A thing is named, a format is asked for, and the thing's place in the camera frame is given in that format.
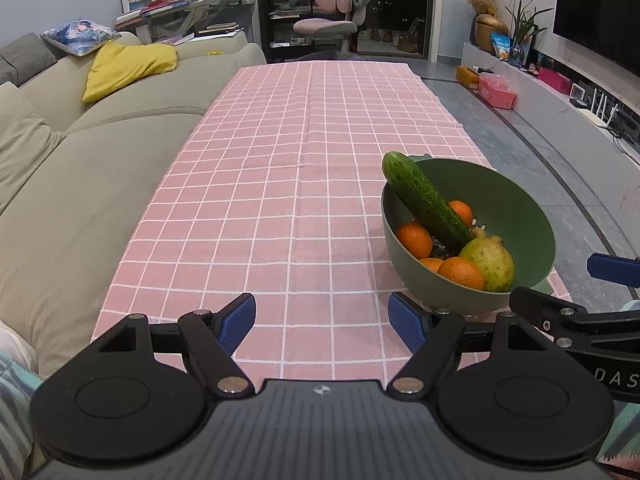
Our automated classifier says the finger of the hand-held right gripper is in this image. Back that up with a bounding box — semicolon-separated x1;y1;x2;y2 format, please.
587;253;640;289
509;286;640;357

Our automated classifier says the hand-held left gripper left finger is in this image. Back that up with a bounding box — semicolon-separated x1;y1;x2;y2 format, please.
92;292;257;397

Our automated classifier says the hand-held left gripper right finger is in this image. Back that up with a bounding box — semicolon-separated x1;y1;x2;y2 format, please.
387;292;561;395

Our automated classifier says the spotted orange mandarin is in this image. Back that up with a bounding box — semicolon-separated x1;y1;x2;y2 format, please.
395;221;434;260

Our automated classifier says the green bowl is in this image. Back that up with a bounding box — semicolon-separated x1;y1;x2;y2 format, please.
381;157;557;317

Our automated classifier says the pink teal patterned cloth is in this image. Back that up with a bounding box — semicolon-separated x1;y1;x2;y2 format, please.
597;400;640;480

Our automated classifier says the yellow-green pear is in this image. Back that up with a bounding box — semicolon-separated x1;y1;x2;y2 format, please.
458;235;516;293

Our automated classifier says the green cucumber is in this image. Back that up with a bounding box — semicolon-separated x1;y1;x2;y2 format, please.
382;151;472;255

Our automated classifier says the pink checked tablecloth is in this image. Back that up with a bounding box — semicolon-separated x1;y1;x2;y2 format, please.
91;59;573;381

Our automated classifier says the white router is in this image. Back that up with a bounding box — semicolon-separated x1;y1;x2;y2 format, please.
582;87;621;126

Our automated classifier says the white tv cabinet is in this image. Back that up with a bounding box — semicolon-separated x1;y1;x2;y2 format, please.
460;42;640;241

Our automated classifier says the beige sofa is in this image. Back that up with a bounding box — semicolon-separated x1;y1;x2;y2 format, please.
0;32;268;381

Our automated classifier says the dark pink box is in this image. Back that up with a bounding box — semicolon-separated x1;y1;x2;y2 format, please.
537;67;573;95

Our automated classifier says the orange box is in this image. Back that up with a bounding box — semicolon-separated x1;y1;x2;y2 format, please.
456;65;483;92

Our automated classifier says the striped teal cloth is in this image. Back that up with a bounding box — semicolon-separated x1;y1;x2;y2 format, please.
0;350;46;480

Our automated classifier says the blue snack bag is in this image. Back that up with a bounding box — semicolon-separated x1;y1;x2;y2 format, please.
490;32;516;61

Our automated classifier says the green potted plant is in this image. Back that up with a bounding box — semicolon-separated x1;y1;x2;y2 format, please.
505;0;553;66

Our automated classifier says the black television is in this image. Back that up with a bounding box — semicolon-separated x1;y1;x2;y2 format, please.
552;0;640;76

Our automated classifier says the gold vase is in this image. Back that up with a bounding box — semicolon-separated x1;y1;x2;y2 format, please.
474;12;510;53

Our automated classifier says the yellow pillow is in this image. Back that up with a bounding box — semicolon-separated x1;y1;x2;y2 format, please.
81;42;179;105

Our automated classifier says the beige cushion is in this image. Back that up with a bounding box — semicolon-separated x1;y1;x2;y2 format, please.
0;81;67;216

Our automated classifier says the cluttered desk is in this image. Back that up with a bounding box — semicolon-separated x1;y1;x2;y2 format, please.
115;0;257;46

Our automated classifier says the black shelf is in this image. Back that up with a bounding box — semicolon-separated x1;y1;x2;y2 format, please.
267;0;315;51

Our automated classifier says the black framed glass door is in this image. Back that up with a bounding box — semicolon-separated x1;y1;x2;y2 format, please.
254;0;440;63

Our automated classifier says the blue printed pillow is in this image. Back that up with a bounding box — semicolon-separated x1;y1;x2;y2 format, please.
41;20;122;57

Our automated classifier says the pink office chair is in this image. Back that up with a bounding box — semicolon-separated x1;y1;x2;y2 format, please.
292;0;371;56

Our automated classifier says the grey textured cushion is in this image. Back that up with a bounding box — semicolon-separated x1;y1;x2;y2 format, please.
0;32;58;87

